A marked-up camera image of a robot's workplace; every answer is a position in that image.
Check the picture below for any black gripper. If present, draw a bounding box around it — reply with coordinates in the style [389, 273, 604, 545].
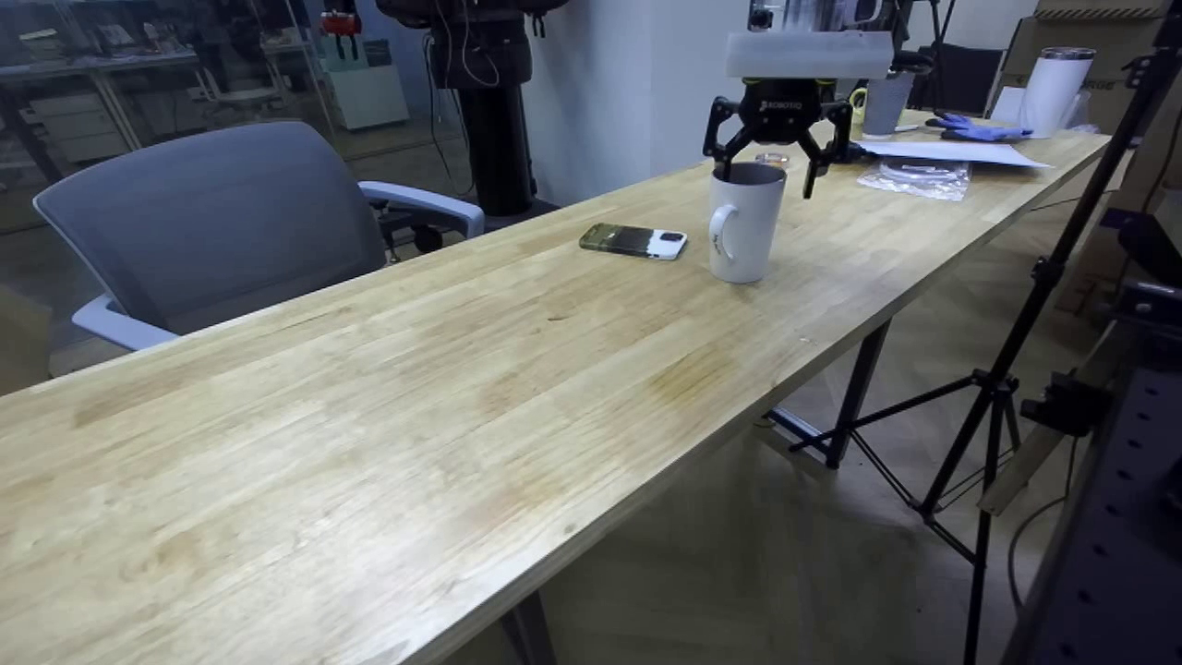
[700, 76, 855, 198]

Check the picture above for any white mug cup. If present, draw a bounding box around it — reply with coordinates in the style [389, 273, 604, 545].
[708, 163, 788, 283]

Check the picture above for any grey tumbler cup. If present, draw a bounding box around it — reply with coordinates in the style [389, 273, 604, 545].
[862, 70, 916, 132]

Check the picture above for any white paper sheet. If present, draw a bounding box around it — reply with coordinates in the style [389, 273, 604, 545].
[855, 136, 1045, 171]

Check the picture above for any blue purple cloth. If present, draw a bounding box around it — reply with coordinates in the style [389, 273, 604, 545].
[933, 115, 1029, 145]

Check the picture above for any clear plastic bag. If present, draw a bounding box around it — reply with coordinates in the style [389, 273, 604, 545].
[862, 163, 971, 198]

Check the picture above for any smartphone with green case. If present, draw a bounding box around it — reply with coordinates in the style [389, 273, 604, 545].
[578, 221, 688, 262]

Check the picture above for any black table leg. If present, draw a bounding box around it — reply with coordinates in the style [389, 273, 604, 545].
[823, 316, 891, 467]

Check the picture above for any white paper roll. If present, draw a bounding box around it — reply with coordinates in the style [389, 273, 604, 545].
[1019, 46, 1093, 136]

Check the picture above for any black pillar stand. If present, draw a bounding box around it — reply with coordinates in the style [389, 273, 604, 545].
[375, 0, 569, 216]

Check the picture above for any black perforated breadboard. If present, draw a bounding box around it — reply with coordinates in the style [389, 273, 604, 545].
[1002, 273, 1182, 665]

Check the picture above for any grey office chair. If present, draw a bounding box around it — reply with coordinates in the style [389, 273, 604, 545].
[34, 116, 489, 349]

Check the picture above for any black camera tripod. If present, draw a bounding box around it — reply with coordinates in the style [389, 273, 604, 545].
[769, 0, 1182, 665]

